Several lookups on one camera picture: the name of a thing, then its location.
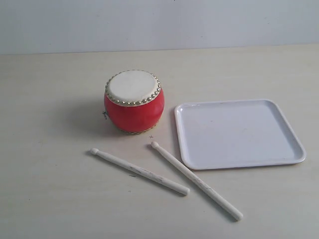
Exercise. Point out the white drumstick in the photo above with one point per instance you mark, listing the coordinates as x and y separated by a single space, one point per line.
223 203
141 171

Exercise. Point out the red small drum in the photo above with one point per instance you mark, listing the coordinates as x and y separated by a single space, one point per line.
134 100

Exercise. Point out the white plastic tray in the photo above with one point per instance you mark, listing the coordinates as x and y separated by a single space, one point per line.
235 134

